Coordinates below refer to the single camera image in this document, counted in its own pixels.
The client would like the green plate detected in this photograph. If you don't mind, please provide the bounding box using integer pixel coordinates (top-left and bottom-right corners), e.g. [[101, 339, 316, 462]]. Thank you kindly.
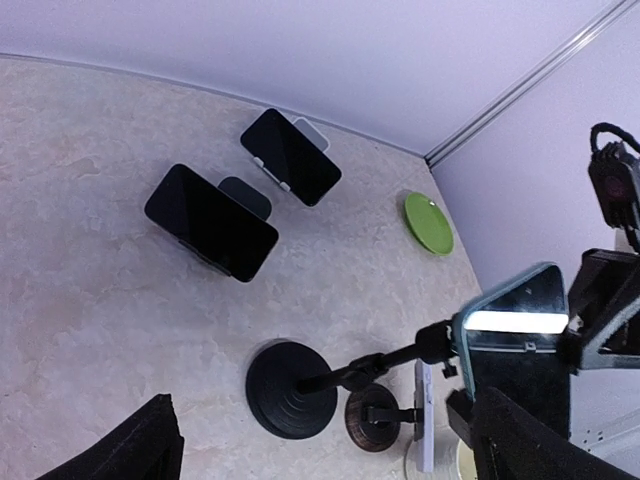
[[404, 192, 454, 256]]

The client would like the black phone dark case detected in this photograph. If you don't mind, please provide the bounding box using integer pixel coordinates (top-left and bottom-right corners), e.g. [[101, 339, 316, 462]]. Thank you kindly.
[[144, 164, 279, 283]]

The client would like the teal-cased phone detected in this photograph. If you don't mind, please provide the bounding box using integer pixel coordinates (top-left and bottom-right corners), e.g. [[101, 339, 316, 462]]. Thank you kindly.
[[452, 262, 570, 439]]

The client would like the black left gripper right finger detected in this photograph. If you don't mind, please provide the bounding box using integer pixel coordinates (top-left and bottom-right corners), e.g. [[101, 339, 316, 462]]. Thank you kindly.
[[446, 387, 633, 480]]

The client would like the right aluminium corner post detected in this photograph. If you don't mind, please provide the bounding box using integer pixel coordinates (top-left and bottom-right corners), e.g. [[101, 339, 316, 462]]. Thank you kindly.
[[423, 0, 639, 171]]

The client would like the black pole phone stand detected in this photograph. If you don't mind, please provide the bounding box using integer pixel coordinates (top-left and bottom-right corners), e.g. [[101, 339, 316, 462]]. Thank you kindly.
[[245, 320, 457, 440]]

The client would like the black folding phone stand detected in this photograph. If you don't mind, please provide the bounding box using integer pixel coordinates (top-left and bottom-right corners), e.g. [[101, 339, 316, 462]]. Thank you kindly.
[[180, 177, 279, 283]]

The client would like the cream ceramic mug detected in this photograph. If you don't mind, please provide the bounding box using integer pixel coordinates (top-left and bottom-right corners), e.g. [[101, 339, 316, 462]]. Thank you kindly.
[[403, 431, 478, 480]]

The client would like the round dark wooden stand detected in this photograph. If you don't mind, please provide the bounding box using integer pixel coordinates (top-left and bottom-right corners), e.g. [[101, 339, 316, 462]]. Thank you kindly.
[[344, 383, 424, 453]]

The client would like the purple-cased phone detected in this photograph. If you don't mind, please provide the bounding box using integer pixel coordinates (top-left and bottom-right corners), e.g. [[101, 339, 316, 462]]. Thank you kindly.
[[414, 360, 435, 473]]

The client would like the silver folding phone stand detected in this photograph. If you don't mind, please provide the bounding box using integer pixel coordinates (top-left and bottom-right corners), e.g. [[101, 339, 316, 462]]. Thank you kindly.
[[252, 116, 331, 192]]

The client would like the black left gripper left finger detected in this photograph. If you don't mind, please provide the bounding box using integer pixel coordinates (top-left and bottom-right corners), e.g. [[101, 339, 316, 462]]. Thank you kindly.
[[41, 394, 185, 479]]

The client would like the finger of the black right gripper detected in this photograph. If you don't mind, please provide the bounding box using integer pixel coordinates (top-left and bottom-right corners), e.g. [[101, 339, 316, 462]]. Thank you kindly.
[[560, 249, 639, 375]]

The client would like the blue phone on silver stand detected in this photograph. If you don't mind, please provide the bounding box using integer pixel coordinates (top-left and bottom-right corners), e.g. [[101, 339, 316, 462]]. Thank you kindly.
[[240, 107, 343, 208]]

